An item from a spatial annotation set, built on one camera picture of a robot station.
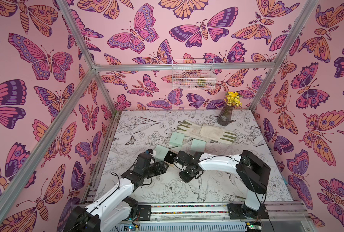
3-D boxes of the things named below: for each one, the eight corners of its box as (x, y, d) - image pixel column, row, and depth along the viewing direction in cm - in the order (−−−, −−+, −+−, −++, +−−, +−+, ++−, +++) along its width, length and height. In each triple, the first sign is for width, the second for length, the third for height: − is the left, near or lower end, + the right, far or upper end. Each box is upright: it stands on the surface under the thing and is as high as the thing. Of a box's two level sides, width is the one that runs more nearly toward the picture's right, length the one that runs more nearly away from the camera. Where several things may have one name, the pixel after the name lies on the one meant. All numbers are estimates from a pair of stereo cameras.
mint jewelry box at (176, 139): (168, 144, 102) (168, 142, 100) (172, 134, 108) (172, 131, 105) (181, 147, 101) (181, 145, 98) (184, 136, 106) (184, 134, 104)
